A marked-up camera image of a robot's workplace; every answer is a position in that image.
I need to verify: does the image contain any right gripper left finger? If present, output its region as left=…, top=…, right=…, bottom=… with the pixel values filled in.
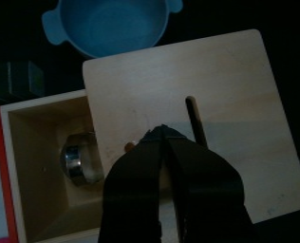
left=98, top=123, right=176, bottom=243

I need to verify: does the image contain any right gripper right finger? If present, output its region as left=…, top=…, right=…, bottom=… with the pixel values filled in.
left=162, top=123, right=260, bottom=243

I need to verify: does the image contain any round metal dough cutter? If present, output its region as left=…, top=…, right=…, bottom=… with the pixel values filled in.
left=61, top=132, right=107, bottom=188

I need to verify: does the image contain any wooden drawer with red front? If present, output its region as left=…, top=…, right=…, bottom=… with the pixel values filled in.
left=0, top=88, right=176, bottom=243

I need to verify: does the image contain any wooden drawer cabinet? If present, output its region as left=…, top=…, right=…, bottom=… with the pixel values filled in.
left=81, top=28, right=300, bottom=226

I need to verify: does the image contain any light blue toy bowl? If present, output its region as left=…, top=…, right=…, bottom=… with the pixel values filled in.
left=41, top=0, right=185, bottom=60

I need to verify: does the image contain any dark striped block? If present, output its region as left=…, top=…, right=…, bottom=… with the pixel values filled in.
left=0, top=60, right=46, bottom=100

